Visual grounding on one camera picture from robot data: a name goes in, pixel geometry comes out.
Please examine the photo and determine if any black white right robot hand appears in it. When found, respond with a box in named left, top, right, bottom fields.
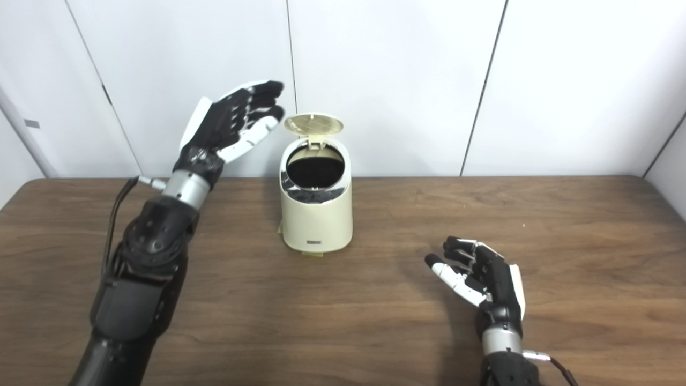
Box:
left=425, top=236, right=526, bottom=336

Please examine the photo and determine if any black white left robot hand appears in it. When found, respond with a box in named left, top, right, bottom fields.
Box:
left=173, top=80, right=286, bottom=185

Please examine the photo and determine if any cream-colored lidded bin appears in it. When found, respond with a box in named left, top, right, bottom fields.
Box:
left=279, top=113, right=354, bottom=254

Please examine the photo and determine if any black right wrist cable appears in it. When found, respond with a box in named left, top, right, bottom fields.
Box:
left=522, top=350, right=580, bottom=386

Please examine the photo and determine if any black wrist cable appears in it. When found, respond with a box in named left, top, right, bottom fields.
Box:
left=102, top=175, right=168, bottom=271
left=522, top=350, right=580, bottom=386

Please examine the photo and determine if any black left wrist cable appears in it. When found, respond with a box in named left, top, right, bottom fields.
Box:
left=102, top=175, right=168, bottom=271

